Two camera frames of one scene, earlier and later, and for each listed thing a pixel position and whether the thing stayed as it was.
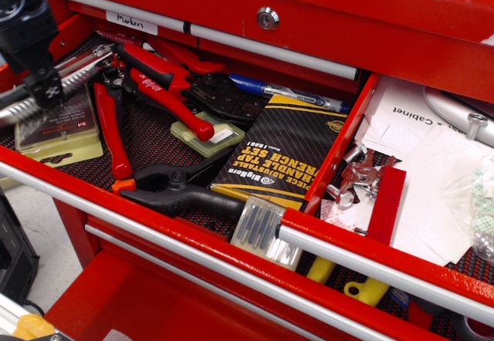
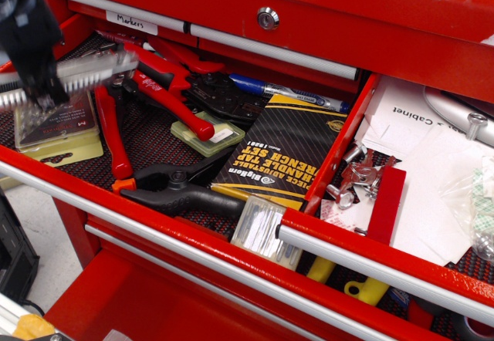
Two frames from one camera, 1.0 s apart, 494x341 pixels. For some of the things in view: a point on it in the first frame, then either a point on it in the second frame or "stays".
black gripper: x=27 y=26 stays
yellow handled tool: x=371 y=292 stays
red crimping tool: x=185 y=87 stays
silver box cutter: x=23 y=109 to x=70 y=75
